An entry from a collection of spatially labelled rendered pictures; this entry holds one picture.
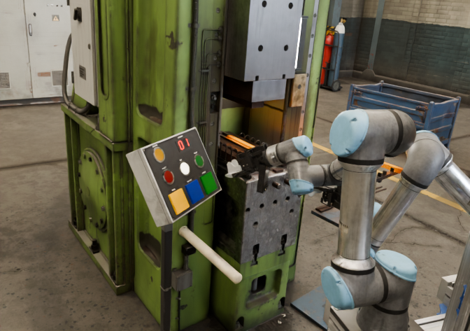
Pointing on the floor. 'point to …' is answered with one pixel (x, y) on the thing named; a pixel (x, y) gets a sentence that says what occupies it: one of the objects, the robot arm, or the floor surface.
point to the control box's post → (166, 276)
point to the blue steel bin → (409, 106)
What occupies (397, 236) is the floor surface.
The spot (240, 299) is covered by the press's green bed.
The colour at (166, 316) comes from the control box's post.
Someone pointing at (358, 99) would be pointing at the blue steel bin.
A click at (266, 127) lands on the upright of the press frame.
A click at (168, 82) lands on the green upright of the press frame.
